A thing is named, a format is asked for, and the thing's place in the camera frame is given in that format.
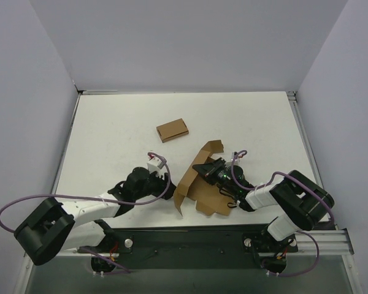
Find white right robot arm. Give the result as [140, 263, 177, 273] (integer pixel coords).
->
[193, 158, 334, 242]

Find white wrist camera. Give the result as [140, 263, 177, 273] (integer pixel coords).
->
[147, 155, 164, 174]
[226, 151, 246, 166]

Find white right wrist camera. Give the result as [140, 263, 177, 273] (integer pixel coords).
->
[226, 151, 246, 166]

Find aluminium frame rail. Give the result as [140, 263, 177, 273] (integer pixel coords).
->
[288, 229, 355, 256]

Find small folded cardboard box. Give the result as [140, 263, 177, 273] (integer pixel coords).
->
[156, 118, 189, 143]

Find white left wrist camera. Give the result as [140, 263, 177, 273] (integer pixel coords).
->
[147, 155, 164, 174]

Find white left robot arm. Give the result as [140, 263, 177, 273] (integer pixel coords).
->
[14, 167, 176, 266]

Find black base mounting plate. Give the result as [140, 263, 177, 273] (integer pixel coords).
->
[78, 224, 298, 272]

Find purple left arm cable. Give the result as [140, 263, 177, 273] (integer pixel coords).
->
[0, 151, 172, 275]

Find large cardboard box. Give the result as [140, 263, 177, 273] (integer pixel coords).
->
[173, 140, 232, 217]

